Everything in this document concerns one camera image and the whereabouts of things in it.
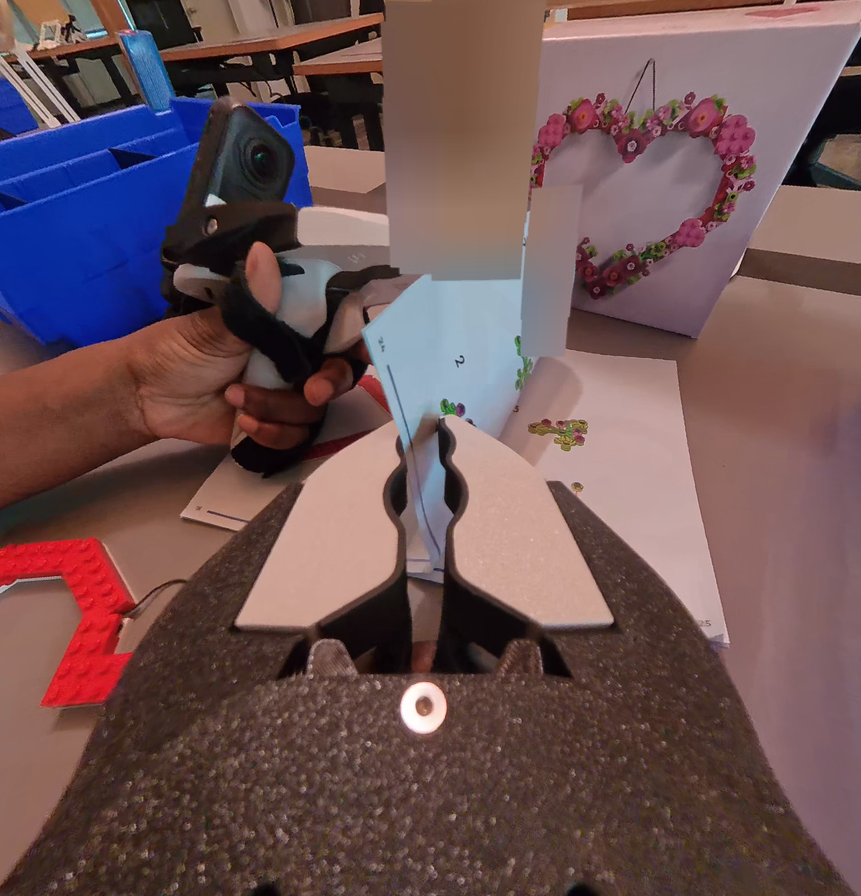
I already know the person's left forearm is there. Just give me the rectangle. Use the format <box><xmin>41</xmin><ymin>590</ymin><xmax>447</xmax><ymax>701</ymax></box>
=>
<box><xmin>0</xmin><ymin>329</ymin><xmax>152</xmax><ymax>515</ymax></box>

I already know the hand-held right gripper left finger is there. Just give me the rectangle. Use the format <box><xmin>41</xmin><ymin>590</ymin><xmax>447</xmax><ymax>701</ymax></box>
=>
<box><xmin>233</xmin><ymin>422</ymin><xmax>408</xmax><ymax>638</ymax></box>

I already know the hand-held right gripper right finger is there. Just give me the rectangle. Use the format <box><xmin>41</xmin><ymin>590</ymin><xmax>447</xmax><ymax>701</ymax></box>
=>
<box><xmin>437</xmin><ymin>415</ymin><xmax>616</xmax><ymax>632</ymax></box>

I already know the red brick heart frame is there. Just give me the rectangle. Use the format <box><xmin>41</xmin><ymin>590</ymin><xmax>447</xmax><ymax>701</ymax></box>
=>
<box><xmin>0</xmin><ymin>538</ymin><xmax>138</xmax><ymax>709</ymax></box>

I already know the blue upright block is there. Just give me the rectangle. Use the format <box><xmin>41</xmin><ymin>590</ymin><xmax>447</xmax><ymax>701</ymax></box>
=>
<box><xmin>118</xmin><ymin>30</ymin><xmax>175</xmax><ymax>114</ymax></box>

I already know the blue plastic bin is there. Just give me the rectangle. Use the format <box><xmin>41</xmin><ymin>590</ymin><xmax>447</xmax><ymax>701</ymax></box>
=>
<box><xmin>0</xmin><ymin>97</ymin><xmax>314</xmax><ymax>347</ymax></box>

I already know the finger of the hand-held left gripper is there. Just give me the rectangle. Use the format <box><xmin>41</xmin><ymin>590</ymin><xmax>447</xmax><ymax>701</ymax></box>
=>
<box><xmin>295</xmin><ymin>206</ymin><xmax>391</xmax><ymax>249</ymax></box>
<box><xmin>327</xmin><ymin>268</ymin><xmax>412</xmax><ymax>351</ymax></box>

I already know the black cord loop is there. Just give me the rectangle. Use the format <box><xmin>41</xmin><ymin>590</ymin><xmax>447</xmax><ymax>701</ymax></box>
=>
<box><xmin>121</xmin><ymin>580</ymin><xmax>188</xmax><ymax>624</ymax></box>

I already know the instruction booklet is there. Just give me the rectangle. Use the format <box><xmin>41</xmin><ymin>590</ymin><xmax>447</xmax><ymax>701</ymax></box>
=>
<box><xmin>181</xmin><ymin>273</ymin><xmax>729</xmax><ymax>648</ymax></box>

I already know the long wooden table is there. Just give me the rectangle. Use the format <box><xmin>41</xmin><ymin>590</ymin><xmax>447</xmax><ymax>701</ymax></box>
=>
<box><xmin>161</xmin><ymin>13</ymin><xmax>386</xmax><ymax>95</ymax></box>
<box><xmin>292</xmin><ymin>57</ymin><xmax>386</xmax><ymax>149</ymax></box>
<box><xmin>21</xmin><ymin>34</ymin><xmax>127</xmax><ymax>78</ymax></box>

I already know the person's left hand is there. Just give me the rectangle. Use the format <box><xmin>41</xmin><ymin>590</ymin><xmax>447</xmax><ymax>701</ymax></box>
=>
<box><xmin>132</xmin><ymin>240</ymin><xmax>373</xmax><ymax>456</ymax></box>

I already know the printed toy box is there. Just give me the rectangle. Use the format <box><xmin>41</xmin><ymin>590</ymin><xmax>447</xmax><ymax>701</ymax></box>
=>
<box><xmin>528</xmin><ymin>0</ymin><xmax>861</xmax><ymax>338</ymax></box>

